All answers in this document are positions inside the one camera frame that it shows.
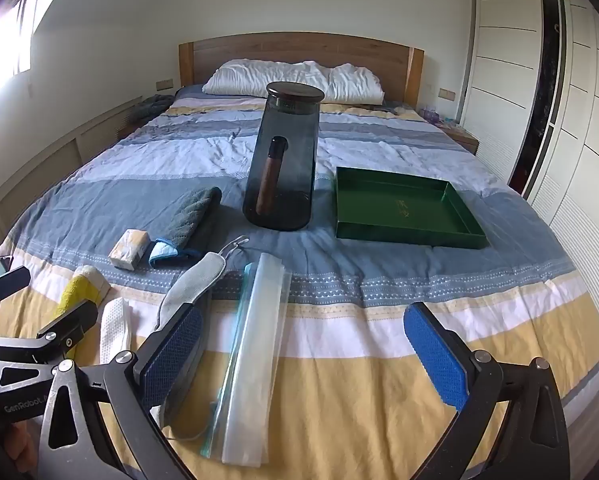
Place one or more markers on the white pillow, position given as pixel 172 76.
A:
pixel 299 77

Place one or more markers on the wall switch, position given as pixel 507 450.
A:
pixel 446 93
pixel 164 85

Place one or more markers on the yellow and white towel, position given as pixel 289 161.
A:
pixel 81 287

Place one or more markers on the white dotted sock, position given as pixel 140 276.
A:
pixel 115 330

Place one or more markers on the green tray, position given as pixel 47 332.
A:
pixel 394 210

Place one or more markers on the grey towel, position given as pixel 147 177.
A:
pixel 192 210

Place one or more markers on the grey mitt with white trim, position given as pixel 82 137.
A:
pixel 194 280

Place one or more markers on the window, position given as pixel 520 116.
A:
pixel 34 25

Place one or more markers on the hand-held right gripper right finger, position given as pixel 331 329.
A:
pixel 437 355

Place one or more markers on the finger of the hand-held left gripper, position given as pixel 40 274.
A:
pixel 71 321
pixel 9 281

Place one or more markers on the person's left hand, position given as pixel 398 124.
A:
pixel 20 447

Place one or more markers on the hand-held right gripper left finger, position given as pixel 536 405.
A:
pixel 174 355

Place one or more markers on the dark cloth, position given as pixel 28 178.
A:
pixel 154 105

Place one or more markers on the white wardrobe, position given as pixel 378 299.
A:
pixel 499 85

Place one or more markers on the wooden nightstand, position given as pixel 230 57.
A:
pixel 462 139

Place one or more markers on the wooden headboard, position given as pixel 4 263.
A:
pixel 299 47

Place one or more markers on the dark glass pitcher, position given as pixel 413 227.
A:
pixel 284 160

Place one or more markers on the purple container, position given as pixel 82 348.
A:
pixel 431 112

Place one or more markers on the clear zip plastic bag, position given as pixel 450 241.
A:
pixel 254 360

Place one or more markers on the blue trimmed white cloth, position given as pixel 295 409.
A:
pixel 165 253

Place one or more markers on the tissue pack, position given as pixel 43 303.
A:
pixel 129 247

